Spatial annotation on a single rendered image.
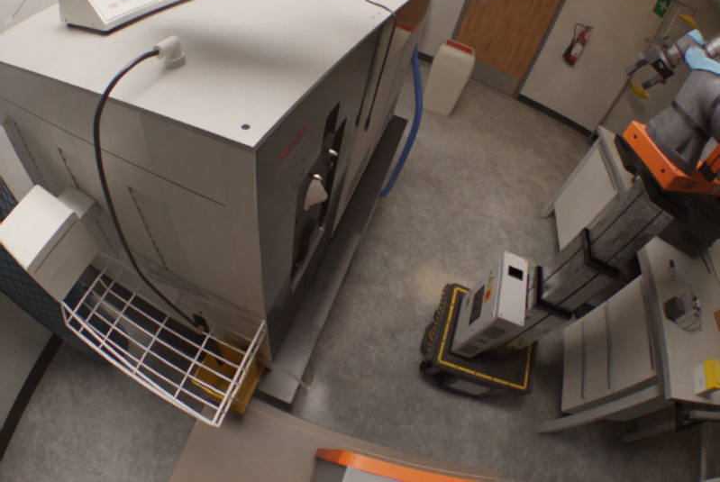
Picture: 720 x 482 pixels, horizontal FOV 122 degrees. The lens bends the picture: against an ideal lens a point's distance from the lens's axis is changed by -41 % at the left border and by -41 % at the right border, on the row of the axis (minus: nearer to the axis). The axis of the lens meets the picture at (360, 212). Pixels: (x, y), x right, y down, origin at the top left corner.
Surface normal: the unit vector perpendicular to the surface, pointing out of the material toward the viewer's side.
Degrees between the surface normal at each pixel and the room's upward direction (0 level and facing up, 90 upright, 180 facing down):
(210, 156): 90
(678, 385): 0
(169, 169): 90
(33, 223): 0
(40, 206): 0
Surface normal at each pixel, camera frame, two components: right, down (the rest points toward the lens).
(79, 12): -0.37, 0.62
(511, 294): 0.20, -0.63
